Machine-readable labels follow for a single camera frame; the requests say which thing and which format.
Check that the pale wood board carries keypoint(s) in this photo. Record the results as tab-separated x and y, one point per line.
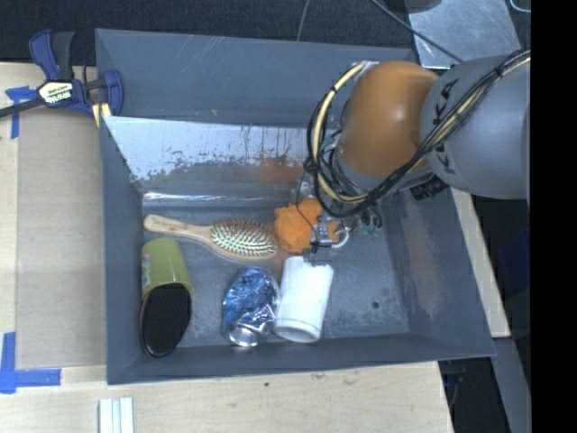
58	223

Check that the crushed blue and silver can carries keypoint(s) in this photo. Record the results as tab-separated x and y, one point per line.
248	302

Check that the wooden hairbrush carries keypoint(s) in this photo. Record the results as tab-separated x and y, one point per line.
234	238

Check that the green plastic cup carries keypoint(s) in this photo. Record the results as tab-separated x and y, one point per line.
164	262

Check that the grey metal bin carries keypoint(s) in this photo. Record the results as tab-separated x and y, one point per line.
252	84

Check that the white plastic cup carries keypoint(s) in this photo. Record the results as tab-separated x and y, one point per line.
303	300

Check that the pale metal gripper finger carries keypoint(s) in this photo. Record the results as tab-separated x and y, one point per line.
326	234
316	244

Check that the orange fuzzy sponge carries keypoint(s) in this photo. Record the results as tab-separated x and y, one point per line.
292	228

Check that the black oval case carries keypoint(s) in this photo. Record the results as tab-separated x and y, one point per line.
166	320

